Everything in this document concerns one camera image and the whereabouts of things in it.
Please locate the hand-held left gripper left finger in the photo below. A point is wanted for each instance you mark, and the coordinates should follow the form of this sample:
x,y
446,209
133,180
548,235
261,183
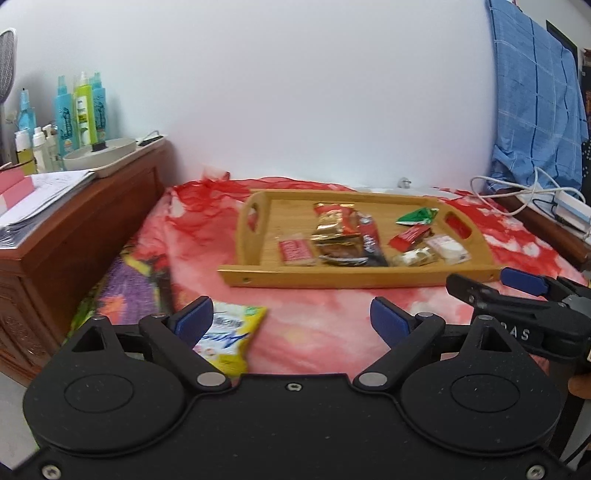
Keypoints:
x,y
191,323

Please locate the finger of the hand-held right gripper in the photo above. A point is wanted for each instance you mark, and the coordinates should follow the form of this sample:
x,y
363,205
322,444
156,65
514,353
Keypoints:
x,y
471,288
524,280

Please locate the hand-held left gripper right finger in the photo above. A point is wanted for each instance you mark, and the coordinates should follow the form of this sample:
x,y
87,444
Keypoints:
x,y
388,323

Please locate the yellow snack packet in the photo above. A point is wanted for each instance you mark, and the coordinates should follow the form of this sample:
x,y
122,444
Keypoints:
x,y
231,332

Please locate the white pink cracker packet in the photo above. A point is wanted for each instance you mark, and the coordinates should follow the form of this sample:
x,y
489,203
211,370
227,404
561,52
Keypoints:
x,y
445,247

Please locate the gold white candy packet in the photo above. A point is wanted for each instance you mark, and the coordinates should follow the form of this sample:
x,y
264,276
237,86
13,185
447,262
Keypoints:
x,y
415,257

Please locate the brown peanut packet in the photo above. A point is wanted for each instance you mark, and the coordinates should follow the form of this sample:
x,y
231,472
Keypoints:
x,y
341,254

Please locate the green snack packet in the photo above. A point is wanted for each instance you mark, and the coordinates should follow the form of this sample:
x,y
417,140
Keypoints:
x,y
418,216

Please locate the large red gold snack packet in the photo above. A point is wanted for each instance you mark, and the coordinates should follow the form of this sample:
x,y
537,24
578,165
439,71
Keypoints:
x,y
334,219

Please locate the red clear biscuit packet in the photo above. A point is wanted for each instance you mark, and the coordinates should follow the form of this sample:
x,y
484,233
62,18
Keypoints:
x,y
295,251

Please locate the person's right hand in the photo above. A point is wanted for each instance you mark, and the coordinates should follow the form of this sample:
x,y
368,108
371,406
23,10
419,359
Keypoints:
x,y
581,385

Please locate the dark wooden side table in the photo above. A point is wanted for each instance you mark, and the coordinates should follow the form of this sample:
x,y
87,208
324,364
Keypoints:
x,y
554,240

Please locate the red white printed blanket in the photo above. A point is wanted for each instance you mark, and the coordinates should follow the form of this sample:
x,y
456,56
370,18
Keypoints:
x,y
314,314

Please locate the white power strip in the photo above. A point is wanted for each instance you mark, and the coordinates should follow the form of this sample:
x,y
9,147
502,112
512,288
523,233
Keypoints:
x,y
579,227

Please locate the red brown candy packet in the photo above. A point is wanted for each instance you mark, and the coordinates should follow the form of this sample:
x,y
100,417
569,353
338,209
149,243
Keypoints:
x,y
411,236

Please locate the black red stick snack packet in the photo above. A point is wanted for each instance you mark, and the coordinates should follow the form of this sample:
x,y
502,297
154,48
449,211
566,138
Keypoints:
x,y
374,244

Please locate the colourful floral bedsheet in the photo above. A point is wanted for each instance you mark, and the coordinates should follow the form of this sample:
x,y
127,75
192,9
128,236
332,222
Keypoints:
x,y
120,286

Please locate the white box with teal stripe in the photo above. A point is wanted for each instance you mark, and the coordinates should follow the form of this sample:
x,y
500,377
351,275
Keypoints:
x,y
575,205

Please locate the small white plug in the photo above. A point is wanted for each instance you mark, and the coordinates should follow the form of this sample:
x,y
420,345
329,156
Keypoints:
x,y
404,182

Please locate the carved wooden cabinet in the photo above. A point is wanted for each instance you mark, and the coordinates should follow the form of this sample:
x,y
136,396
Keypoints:
x,y
69,258

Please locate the blue plaid shirt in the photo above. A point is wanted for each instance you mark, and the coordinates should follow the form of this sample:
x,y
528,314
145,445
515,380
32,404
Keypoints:
x,y
535,92

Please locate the cream tray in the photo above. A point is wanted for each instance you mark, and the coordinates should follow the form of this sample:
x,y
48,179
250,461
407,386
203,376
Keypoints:
x,y
101,157

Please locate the stack of papers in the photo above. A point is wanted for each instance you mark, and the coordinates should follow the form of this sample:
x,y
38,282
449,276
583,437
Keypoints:
x,y
46,198

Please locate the pink box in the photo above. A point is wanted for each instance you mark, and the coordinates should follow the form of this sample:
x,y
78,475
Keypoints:
x,y
14,189

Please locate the teal bottle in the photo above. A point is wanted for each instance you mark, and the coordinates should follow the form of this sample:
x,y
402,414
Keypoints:
x,y
99,110
64,120

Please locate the light blue spray bottle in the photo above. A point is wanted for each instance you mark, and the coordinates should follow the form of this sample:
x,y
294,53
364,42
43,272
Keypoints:
x,y
27,115

